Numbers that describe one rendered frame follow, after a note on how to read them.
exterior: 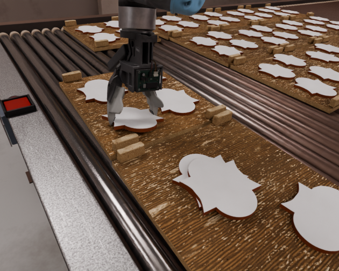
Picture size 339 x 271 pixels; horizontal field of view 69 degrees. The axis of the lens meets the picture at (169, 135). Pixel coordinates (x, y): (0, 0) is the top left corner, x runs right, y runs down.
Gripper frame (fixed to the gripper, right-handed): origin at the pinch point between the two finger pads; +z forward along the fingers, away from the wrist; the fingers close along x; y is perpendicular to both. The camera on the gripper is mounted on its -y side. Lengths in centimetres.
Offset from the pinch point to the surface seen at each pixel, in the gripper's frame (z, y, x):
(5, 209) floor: 86, -95, -37
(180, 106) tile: -1.0, -0.6, 14.9
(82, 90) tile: -2.1, -21.5, -6.0
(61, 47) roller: -8, -74, 0
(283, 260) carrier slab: 8.6, 41.3, 4.3
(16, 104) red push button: 1.1, -24.9, -23.1
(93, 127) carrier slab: 2.3, -3.8, -8.6
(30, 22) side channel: -17, -105, -7
